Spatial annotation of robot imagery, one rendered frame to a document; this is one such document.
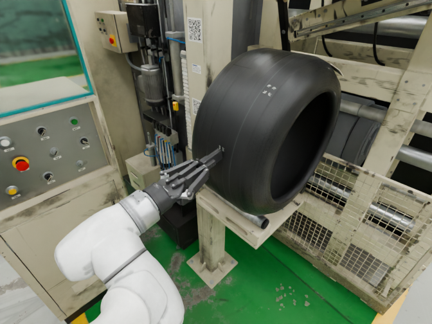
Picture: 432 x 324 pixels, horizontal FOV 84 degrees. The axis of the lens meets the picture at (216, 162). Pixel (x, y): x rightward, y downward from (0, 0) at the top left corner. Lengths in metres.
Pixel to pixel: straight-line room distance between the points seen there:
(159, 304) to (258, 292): 1.35
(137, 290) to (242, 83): 0.55
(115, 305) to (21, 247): 0.91
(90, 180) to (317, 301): 1.53
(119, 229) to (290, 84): 0.54
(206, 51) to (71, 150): 0.72
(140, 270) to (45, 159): 0.80
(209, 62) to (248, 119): 0.36
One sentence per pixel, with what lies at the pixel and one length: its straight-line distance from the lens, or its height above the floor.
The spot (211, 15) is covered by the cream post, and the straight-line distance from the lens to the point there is 0.93.
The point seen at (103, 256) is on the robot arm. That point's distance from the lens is 0.54.
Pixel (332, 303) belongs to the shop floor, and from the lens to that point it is 1.93.
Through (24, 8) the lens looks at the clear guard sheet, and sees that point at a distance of 1.08.
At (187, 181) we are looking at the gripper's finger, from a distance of 0.62.
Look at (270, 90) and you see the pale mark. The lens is 0.67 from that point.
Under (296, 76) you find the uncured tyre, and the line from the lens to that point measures 0.71.
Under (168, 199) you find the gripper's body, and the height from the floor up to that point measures 1.23.
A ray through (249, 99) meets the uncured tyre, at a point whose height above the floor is 1.39.
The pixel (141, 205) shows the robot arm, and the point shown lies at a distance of 0.56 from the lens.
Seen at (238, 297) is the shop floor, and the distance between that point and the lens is 1.80.
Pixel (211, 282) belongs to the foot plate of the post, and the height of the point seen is 0.03.
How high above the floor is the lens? 1.63
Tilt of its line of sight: 36 degrees down
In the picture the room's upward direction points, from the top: straight up
